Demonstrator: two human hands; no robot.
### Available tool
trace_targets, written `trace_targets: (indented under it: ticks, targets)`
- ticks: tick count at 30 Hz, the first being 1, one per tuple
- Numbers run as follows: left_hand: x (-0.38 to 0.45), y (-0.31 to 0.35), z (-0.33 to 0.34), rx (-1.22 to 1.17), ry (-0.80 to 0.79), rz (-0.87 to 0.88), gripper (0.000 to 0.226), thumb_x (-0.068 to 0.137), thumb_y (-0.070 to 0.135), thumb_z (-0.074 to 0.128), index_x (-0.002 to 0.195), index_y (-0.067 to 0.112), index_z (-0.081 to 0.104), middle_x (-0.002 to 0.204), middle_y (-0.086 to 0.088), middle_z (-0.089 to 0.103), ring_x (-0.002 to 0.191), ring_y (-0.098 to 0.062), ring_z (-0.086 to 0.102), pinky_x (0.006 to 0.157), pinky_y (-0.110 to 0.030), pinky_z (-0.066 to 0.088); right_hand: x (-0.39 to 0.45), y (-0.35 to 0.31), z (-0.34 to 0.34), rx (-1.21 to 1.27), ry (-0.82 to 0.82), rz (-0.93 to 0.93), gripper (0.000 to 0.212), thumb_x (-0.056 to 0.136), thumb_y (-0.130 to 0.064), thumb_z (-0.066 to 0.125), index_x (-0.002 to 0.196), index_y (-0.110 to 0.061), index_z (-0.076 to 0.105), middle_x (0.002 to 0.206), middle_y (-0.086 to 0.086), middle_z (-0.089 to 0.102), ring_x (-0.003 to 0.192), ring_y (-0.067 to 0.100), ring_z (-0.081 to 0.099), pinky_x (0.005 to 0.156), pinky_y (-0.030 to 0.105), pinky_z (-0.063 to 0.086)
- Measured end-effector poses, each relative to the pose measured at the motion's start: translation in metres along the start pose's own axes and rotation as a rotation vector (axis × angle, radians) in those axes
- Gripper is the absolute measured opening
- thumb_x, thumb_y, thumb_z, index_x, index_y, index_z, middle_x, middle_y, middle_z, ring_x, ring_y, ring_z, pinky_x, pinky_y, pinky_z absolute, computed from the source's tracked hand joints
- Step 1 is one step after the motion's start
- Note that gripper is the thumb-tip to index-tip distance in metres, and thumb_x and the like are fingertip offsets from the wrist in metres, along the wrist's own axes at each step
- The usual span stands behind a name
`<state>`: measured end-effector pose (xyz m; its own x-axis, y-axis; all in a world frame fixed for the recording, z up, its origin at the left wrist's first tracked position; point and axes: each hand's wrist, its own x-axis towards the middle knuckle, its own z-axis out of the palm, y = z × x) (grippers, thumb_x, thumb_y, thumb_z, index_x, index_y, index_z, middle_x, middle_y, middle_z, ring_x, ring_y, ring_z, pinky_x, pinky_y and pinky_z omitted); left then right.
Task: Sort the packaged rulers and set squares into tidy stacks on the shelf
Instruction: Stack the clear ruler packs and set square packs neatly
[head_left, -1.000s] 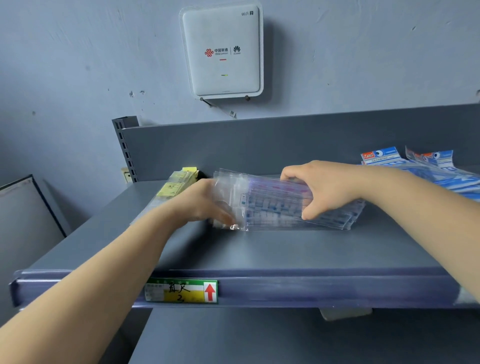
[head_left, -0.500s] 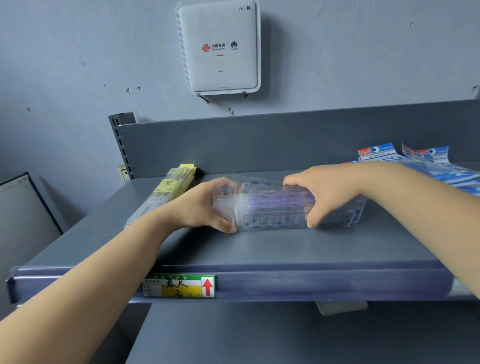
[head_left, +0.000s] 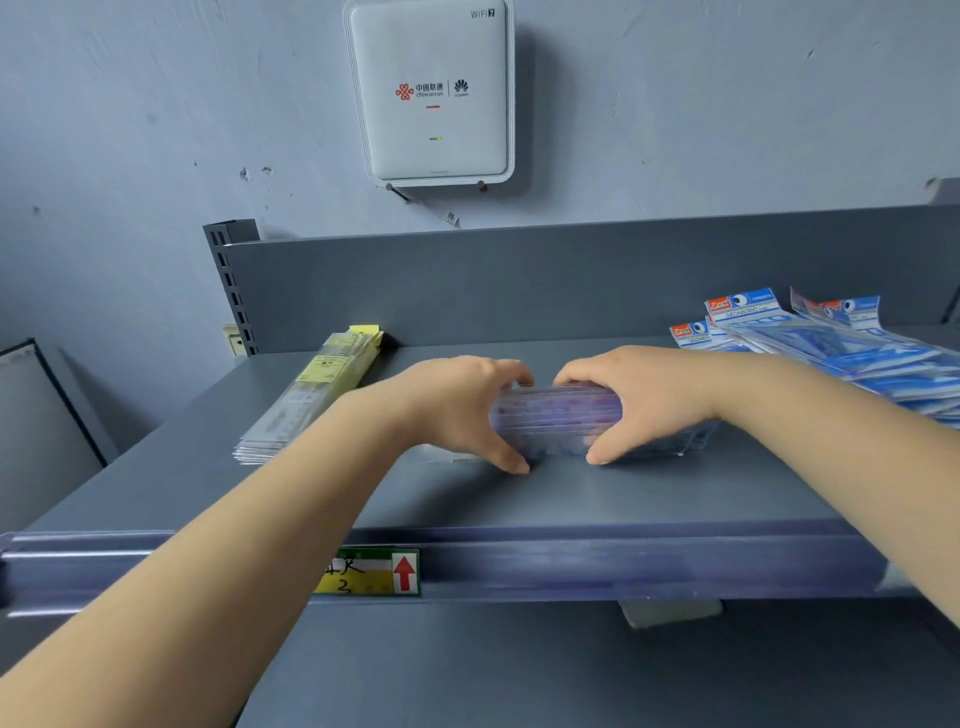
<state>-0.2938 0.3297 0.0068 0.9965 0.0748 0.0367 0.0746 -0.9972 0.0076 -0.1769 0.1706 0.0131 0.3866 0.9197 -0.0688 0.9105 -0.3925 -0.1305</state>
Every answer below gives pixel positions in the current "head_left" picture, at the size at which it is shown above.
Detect pile of blue set-square packets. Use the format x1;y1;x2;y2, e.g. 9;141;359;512
669;287;960;429

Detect grey shelf back panel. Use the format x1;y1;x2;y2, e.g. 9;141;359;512
224;203;960;354

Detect person's left forearm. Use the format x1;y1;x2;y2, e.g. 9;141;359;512
0;382;421;728

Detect person's left hand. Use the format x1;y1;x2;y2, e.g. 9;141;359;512
397;356;535;475

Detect yellow-label ruler packets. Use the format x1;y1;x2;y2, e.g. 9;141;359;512
232;324;385;466

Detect grey leaning board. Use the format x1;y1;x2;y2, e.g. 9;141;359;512
0;338;118;534

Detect person's right hand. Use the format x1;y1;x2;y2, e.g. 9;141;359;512
553;344;725;466

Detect thin router cable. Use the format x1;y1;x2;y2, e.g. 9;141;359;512
386;183;461;229

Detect person's right forearm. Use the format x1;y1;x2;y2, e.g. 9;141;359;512
712;356;960;628

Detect clear purple ruler packets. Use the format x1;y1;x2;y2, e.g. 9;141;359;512
487;382;721;460

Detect white wall router box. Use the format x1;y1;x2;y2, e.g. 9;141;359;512
343;0;517;187

